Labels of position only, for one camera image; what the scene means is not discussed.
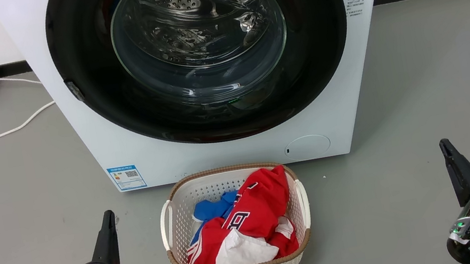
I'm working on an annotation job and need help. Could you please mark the small printed text label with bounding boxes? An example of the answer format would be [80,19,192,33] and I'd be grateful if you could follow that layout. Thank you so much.
[344,0,369,19]

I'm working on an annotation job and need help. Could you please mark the white woven-rim laundry basket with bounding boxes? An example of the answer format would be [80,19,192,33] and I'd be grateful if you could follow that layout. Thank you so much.
[152,154,320,264]

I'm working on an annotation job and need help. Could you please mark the round filter access cover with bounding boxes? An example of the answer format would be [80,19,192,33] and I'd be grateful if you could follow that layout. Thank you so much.
[283,132,333,163]

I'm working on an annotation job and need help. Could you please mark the white garment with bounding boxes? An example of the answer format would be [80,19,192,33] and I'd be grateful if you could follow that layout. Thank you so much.
[207,214,300,264]

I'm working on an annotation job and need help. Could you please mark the black round glass washer door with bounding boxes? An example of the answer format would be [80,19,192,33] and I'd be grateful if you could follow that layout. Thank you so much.
[40,0,365,169]

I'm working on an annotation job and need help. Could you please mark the stainless steel washer drum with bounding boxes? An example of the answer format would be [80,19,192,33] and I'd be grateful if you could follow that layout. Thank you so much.
[105,0,298,120]

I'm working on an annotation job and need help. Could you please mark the blue garment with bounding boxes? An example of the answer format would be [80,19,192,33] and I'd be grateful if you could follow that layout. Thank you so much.
[183,190,246,246]

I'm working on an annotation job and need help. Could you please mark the red sports jersey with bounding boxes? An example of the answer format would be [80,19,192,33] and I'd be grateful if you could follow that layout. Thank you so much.
[173,164,301,264]

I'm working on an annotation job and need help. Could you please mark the white front-load washing machine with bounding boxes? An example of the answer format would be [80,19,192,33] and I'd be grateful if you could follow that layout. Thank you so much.
[0,0,420,211]

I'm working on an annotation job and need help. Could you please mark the blue energy label sticker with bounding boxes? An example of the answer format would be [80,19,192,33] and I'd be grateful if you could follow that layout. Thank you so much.
[107,162,148,193]

